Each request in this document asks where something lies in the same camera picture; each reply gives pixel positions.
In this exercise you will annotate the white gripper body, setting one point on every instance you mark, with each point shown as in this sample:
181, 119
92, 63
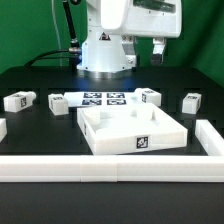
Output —
147, 18

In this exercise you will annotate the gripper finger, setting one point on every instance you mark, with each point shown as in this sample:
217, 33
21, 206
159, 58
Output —
159, 45
129, 49

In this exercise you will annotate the white square tabletop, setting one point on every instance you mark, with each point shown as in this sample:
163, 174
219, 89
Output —
112, 130

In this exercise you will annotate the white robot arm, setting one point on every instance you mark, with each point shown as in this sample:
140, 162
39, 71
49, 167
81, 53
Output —
102, 52

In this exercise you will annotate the white fiducial marker sheet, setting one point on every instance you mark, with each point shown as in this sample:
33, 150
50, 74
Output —
85, 99

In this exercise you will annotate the white obstacle right bar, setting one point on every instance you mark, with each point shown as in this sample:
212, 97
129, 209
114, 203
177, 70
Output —
209, 138

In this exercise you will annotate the white obstacle bar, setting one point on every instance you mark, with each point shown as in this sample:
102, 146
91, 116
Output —
111, 168
3, 128
209, 138

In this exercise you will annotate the white obstacle front bar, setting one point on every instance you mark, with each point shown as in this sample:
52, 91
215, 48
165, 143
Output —
111, 168

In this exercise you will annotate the white obstacle left bar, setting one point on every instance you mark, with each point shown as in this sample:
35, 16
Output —
3, 128

